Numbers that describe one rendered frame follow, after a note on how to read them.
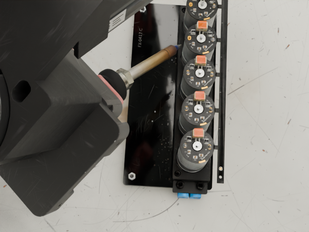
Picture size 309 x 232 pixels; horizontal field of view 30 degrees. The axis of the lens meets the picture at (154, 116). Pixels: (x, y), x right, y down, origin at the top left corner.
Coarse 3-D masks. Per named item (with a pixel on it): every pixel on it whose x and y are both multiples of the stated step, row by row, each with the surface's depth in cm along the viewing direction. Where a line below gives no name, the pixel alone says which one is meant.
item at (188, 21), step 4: (200, 4) 45; (204, 4) 45; (200, 8) 45; (204, 8) 45; (184, 16) 47; (188, 16) 45; (184, 20) 47; (188, 20) 46; (192, 20) 45; (196, 20) 45; (208, 20) 45; (212, 20) 46; (184, 24) 47; (188, 24) 47; (192, 24) 46; (208, 24) 46; (212, 24) 48; (184, 28) 48; (188, 28) 47; (184, 32) 48
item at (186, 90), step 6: (198, 72) 43; (204, 72) 43; (186, 84) 44; (180, 90) 47; (186, 90) 45; (192, 90) 44; (198, 90) 44; (204, 90) 44; (210, 90) 46; (186, 96) 46
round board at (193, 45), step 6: (192, 30) 44; (210, 30) 44; (186, 36) 44; (192, 36) 44; (210, 36) 44; (216, 36) 44; (186, 42) 44; (192, 42) 44; (204, 42) 44; (210, 42) 44; (216, 42) 44; (192, 48) 44; (198, 48) 44; (204, 48) 44; (210, 48) 44
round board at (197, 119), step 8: (192, 96) 43; (208, 96) 43; (184, 104) 43; (192, 104) 43; (208, 104) 43; (184, 112) 43; (192, 112) 43; (208, 112) 43; (192, 120) 42; (200, 120) 42; (208, 120) 42
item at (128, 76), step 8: (168, 48) 42; (176, 48) 43; (152, 56) 41; (160, 56) 41; (168, 56) 42; (144, 64) 40; (152, 64) 41; (120, 72) 39; (128, 72) 39; (136, 72) 40; (144, 72) 40; (128, 80) 39; (128, 88) 39
